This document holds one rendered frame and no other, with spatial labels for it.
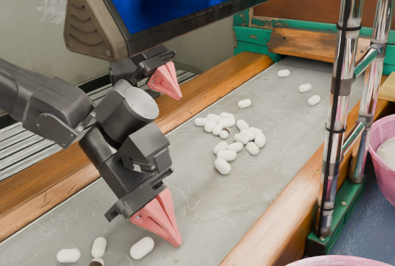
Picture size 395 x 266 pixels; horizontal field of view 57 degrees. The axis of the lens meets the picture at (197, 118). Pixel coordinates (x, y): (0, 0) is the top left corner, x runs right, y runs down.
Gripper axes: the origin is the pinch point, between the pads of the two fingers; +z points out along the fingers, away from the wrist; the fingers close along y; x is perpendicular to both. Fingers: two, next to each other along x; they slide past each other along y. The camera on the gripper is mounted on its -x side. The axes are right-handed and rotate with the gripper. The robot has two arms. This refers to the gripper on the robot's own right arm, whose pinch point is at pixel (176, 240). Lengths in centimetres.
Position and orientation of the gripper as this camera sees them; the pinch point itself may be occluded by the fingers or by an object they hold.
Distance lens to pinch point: 54.3
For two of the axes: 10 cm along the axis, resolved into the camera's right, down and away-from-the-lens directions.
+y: 6.3, -4.0, 6.6
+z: 6.2, 7.7, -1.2
